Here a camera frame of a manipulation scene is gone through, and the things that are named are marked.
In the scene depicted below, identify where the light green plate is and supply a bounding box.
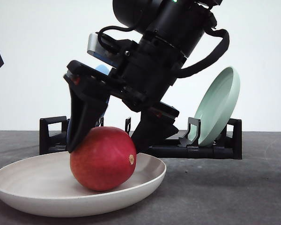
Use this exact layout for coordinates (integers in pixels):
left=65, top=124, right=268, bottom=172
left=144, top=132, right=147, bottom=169
left=189, top=67, right=241, bottom=146

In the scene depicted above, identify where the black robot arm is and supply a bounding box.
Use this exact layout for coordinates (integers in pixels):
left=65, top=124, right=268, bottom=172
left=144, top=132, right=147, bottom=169
left=64, top=0, right=222, bottom=153

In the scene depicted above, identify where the blue plate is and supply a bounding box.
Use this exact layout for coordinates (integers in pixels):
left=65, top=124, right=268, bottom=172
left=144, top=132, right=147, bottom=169
left=67, top=64, right=110, bottom=150

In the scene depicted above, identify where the black cable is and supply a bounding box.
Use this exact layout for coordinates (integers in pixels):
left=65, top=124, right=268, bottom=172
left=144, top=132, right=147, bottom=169
left=97, top=25, right=230, bottom=78

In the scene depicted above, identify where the red pomegranate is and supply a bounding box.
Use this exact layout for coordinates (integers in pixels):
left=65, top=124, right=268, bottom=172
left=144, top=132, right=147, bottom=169
left=70, top=127, right=137, bottom=191

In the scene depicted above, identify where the white plate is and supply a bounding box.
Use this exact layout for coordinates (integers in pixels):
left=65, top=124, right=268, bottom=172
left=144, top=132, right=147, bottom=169
left=0, top=152, right=167, bottom=218

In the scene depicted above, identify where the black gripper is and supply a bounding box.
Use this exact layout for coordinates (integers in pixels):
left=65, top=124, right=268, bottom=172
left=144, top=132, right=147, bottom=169
left=63, top=38, right=187, bottom=153

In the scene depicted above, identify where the black plastic dish rack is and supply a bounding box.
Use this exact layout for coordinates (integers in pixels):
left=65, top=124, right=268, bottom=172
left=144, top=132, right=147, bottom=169
left=39, top=116, right=242, bottom=159

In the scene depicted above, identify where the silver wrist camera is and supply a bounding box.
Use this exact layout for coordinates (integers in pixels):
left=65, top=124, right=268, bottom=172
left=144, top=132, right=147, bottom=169
left=87, top=33, right=119, bottom=67

